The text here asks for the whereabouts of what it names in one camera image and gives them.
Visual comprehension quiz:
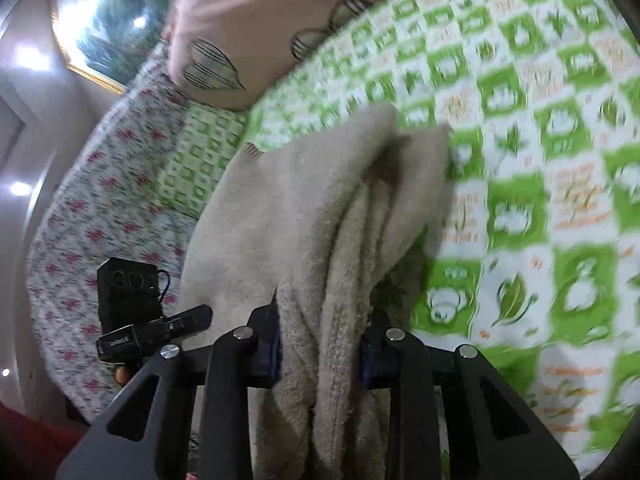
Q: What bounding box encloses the beige knit sweater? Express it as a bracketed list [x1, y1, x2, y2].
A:
[177, 103, 450, 479]

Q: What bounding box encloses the person's hand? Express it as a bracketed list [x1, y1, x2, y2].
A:
[113, 365, 131, 387]

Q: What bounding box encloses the green checkered pillow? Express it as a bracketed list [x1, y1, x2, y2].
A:
[154, 102, 247, 219]

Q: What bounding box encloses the framed landscape painting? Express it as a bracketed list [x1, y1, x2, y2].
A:
[49, 0, 171, 93]

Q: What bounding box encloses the pink quilt with plaid hearts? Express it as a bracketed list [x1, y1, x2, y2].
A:
[168, 0, 384, 110]

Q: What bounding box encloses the green white patterned bedsheet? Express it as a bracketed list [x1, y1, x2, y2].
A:
[246, 0, 639, 477]

